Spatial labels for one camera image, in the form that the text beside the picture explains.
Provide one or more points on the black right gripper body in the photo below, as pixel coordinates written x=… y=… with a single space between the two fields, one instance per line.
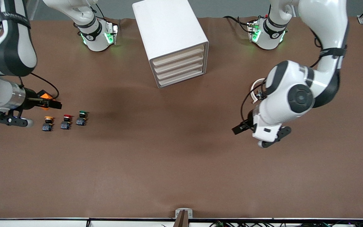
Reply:
x=30 y=98

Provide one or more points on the green push button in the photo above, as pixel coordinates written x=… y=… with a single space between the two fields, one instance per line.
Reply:
x=80 y=121

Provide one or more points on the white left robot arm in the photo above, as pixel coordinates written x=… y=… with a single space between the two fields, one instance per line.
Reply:
x=295 y=94

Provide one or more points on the red push button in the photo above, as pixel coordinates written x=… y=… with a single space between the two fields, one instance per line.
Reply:
x=65 y=125

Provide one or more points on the yellow push button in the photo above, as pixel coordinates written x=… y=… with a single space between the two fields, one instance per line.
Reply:
x=47 y=127

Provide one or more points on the white drawer cabinet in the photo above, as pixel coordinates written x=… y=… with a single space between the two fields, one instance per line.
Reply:
x=165 y=28

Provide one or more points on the orange box with hole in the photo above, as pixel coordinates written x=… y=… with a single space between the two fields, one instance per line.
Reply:
x=49 y=96

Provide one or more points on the white curved plastic arc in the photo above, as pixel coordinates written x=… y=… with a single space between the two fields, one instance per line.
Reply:
x=254 y=84

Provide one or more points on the brown table cover sheet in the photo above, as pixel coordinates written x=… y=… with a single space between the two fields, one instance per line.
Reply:
x=181 y=157

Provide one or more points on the dark brown switch component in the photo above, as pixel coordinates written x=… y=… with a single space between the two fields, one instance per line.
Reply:
x=259 y=93

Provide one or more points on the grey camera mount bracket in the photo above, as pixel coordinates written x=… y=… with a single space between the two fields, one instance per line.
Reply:
x=184 y=220

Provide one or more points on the white table edge rail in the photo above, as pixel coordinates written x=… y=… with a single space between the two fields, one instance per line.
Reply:
x=43 y=223

